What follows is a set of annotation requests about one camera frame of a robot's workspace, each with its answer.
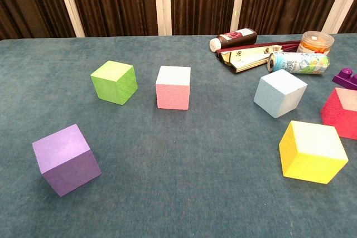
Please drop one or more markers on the green foam cube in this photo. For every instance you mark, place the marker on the green foam cube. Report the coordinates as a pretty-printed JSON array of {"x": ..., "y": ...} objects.
[{"x": 111, "y": 82}]

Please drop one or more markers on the light blue foam cube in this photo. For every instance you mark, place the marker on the light blue foam cube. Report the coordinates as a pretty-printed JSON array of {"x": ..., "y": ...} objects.
[{"x": 276, "y": 93}]

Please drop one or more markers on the red foam cube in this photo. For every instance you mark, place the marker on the red foam cube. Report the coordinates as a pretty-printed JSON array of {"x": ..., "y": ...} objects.
[{"x": 334, "y": 115}]

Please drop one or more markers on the pink foam cube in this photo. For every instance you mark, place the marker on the pink foam cube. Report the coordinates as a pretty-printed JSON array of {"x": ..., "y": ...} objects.
[{"x": 173, "y": 96}]

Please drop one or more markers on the teal table cloth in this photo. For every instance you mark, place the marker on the teal table cloth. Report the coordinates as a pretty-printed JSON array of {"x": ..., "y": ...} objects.
[{"x": 178, "y": 165}]

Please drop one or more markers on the dark red folding fan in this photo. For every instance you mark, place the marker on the dark red folding fan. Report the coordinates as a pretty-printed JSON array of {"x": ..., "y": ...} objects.
[{"x": 248, "y": 59}]

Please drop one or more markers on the dark juice bottle white cap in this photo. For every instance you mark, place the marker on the dark juice bottle white cap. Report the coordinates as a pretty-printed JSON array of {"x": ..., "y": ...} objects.
[{"x": 237, "y": 37}]

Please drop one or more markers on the printed light blue drink can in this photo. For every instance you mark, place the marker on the printed light blue drink can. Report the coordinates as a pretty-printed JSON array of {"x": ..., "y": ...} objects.
[{"x": 298, "y": 63}]

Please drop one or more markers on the purple foam cube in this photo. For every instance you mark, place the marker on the purple foam cube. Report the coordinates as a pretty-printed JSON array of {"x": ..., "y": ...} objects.
[{"x": 64, "y": 160}]

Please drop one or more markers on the yellow foam cube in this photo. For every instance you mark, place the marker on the yellow foam cube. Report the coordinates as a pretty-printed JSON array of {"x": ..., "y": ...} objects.
[{"x": 309, "y": 160}]

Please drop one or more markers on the clear jar orange contents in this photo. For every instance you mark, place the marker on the clear jar orange contents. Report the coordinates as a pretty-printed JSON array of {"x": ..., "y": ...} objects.
[{"x": 315, "y": 43}]

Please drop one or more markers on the purple toy brick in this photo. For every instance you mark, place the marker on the purple toy brick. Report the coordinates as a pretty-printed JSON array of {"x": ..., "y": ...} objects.
[{"x": 344, "y": 80}]

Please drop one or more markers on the white frame post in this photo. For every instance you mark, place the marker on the white frame post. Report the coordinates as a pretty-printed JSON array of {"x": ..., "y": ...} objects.
[
  {"x": 338, "y": 6},
  {"x": 69, "y": 6},
  {"x": 162, "y": 4},
  {"x": 237, "y": 6}
]

